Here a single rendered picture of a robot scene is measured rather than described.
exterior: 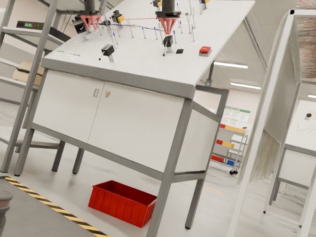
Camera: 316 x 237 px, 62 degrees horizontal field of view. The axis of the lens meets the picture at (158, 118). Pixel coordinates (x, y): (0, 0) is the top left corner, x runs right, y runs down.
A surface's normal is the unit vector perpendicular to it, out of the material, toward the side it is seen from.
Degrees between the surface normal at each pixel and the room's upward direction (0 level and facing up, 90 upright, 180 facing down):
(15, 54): 90
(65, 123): 90
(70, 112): 90
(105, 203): 90
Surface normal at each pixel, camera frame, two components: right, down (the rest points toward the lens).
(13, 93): 0.82, 0.22
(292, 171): -0.49, -0.16
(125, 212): -0.25, -0.10
